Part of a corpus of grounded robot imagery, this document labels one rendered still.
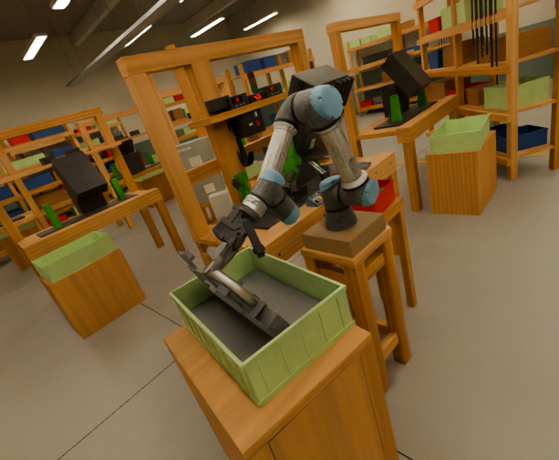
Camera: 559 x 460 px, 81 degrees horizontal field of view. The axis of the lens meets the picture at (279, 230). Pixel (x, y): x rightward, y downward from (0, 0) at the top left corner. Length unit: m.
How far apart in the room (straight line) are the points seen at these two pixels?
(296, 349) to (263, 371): 0.12
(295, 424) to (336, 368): 0.19
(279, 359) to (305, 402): 0.14
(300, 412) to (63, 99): 11.46
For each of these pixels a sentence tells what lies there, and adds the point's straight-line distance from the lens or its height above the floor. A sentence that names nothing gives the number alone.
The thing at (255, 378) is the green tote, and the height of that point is 0.89.
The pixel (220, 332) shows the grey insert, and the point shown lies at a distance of 1.28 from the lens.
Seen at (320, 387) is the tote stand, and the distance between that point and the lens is 1.07.
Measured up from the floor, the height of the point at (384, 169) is 0.83.
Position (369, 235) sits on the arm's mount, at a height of 0.89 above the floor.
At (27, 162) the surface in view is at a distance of 8.41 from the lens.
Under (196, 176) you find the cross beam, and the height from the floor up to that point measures 1.22.
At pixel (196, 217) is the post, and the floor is 1.01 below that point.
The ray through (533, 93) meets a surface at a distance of 4.38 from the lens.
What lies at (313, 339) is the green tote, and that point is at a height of 0.86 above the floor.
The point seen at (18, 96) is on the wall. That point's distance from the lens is 11.75.
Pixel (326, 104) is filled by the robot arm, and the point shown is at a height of 1.49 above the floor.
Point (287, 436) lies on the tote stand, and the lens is 1.08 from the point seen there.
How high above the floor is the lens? 1.58
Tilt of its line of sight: 23 degrees down
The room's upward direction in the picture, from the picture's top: 17 degrees counter-clockwise
